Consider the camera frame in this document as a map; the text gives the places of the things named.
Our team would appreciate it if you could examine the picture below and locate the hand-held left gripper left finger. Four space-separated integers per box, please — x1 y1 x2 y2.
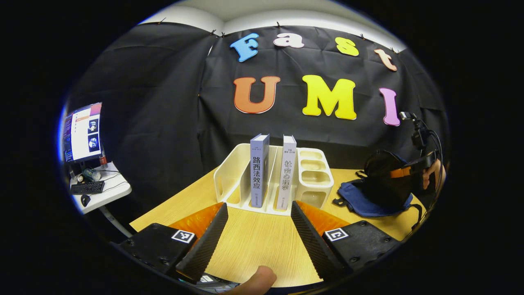
119 202 229 283

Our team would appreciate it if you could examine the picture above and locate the white side table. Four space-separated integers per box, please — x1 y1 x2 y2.
69 162 134 238

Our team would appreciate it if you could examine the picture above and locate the blue schoolbag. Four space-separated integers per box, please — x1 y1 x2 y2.
332 150 424 230

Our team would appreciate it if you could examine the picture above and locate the white book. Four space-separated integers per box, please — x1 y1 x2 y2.
276 135 297 211

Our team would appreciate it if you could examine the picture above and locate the white bookshelf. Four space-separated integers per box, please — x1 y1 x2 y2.
213 143 334 216

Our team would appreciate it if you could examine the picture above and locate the black keyboard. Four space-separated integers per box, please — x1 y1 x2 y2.
70 181 105 195

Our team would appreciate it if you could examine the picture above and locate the computer monitor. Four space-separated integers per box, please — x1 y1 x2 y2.
61 102 104 163

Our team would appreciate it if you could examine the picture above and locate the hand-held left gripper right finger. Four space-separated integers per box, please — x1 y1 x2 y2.
291 200 400 283

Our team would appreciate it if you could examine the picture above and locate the blue-grey book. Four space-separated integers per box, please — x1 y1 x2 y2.
250 133 270 208

